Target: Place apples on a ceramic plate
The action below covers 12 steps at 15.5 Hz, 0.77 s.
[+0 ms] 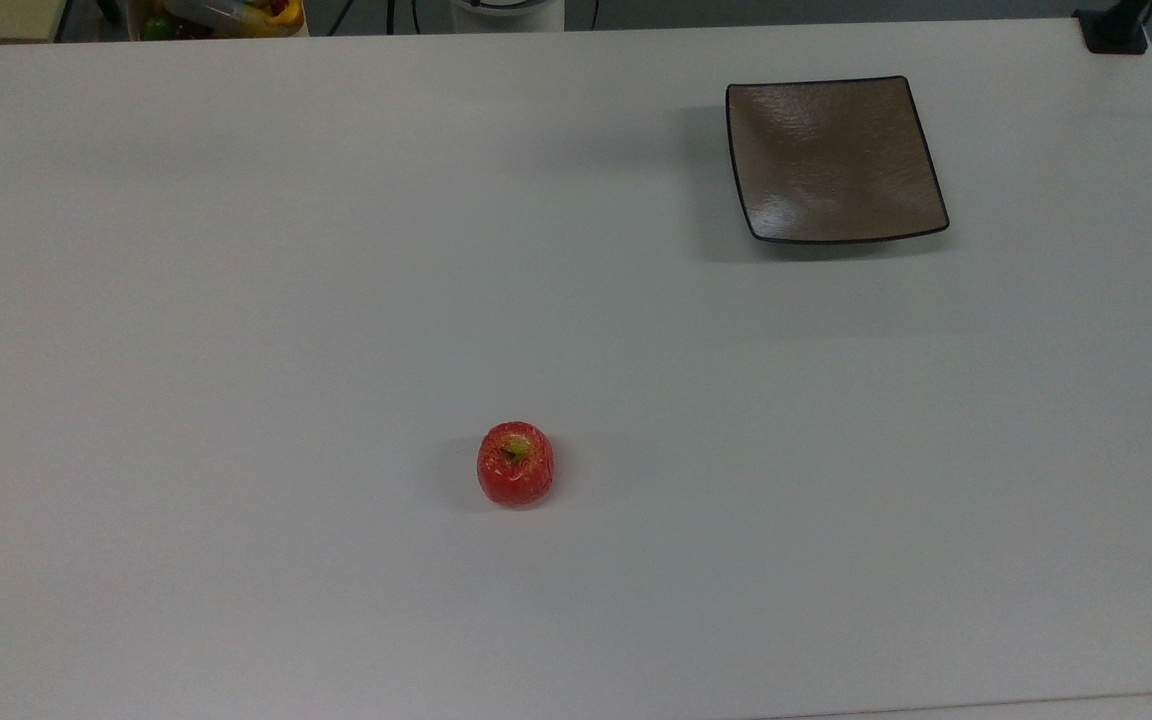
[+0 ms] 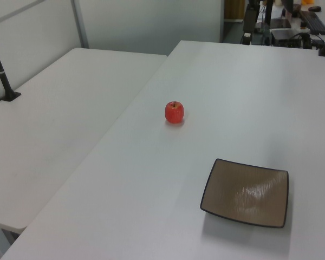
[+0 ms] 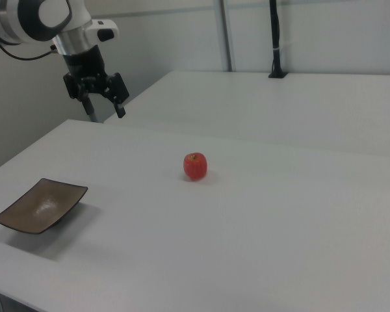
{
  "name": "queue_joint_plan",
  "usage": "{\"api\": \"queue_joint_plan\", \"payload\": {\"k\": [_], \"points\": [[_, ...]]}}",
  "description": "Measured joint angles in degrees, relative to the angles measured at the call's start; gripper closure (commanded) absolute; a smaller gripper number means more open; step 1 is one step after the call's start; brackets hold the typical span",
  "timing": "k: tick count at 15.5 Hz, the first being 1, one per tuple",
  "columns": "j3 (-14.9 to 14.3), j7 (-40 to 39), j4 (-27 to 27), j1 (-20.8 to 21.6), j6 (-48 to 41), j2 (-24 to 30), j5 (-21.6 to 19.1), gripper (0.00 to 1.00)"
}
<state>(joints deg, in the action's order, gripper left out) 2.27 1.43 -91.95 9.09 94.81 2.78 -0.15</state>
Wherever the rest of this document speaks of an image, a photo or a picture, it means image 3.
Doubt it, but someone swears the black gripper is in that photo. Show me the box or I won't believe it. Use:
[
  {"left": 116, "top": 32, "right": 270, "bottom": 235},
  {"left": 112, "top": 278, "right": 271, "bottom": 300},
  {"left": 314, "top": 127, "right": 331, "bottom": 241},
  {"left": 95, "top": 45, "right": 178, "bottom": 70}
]
[{"left": 62, "top": 44, "right": 131, "bottom": 119}]

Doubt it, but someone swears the red apple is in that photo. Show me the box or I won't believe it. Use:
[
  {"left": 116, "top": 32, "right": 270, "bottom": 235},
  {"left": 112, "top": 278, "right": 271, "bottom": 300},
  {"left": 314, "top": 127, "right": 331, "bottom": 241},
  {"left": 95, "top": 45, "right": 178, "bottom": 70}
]
[{"left": 182, "top": 151, "right": 209, "bottom": 181}]

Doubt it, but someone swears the brown square ceramic plate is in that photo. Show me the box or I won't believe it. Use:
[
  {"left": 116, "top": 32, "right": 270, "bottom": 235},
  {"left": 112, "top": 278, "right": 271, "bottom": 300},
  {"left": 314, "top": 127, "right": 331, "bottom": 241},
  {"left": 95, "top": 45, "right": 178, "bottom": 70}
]
[{"left": 0, "top": 177, "right": 89, "bottom": 235}]

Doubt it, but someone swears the black pole stand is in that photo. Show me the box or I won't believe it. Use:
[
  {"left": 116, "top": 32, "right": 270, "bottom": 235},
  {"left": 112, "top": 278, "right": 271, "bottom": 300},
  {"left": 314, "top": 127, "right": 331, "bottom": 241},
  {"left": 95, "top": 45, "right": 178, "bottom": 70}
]
[{"left": 268, "top": 0, "right": 289, "bottom": 79}]

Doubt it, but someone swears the grey partition corner post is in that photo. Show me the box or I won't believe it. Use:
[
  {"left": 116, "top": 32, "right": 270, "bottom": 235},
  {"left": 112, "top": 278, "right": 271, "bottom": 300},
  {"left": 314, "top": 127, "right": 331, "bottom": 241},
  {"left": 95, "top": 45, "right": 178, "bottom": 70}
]
[{"left": 85, "top": 97, "right": 100, "bottom": 124}]

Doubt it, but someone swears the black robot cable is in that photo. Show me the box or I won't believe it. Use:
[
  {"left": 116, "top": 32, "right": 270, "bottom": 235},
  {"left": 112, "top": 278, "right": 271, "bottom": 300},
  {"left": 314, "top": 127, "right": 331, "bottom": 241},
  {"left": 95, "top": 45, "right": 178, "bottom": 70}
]
[{"left": 0, "top": 44, "right": 58, "bottom": 62}]

